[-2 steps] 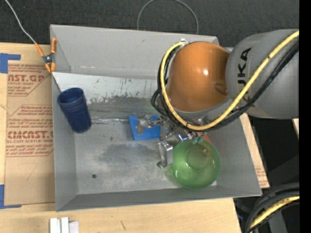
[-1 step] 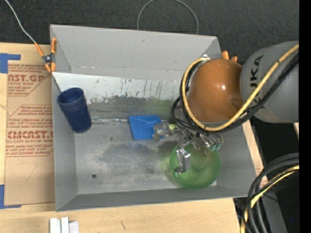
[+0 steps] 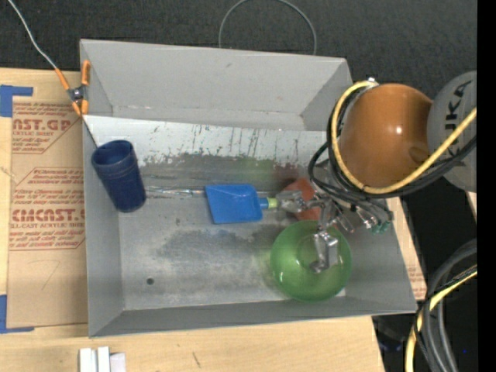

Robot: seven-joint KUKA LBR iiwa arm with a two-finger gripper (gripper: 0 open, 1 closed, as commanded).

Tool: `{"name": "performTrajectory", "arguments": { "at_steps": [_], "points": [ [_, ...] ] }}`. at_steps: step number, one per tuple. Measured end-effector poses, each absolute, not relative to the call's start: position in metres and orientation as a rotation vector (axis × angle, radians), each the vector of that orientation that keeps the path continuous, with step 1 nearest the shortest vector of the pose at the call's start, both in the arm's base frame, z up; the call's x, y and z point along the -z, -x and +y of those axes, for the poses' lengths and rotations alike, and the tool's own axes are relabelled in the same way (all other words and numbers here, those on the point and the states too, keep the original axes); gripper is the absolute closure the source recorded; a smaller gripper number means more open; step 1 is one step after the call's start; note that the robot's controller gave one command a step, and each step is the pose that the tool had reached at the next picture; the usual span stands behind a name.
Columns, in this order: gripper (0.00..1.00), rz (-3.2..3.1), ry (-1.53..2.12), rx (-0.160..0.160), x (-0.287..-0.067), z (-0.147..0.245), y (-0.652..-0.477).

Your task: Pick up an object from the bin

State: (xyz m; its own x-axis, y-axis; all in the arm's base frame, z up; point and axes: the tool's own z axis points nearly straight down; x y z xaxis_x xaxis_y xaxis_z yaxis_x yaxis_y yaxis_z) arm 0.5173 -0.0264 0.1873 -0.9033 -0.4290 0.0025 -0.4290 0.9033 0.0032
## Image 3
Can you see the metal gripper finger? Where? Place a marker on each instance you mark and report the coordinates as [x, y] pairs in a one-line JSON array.
[[328, 248], [292, 200]]

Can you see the orange-red rounded lump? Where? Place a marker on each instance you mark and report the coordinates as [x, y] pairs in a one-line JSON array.
[[303, 187]]

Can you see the green translucent bowl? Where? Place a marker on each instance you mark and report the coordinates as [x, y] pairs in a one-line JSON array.
[[294, 281]]

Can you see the blue toy scoop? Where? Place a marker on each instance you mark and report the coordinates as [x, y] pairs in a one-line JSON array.
[[232, 204]]

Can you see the grey metal bin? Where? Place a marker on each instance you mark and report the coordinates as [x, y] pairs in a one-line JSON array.
[[201, 254]]

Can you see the dark blue plastic cup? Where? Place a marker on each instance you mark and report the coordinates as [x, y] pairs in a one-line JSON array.
[[121, 176]]

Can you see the brown cardboard board, red print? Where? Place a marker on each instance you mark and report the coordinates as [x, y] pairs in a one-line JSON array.
[[42, 277]]

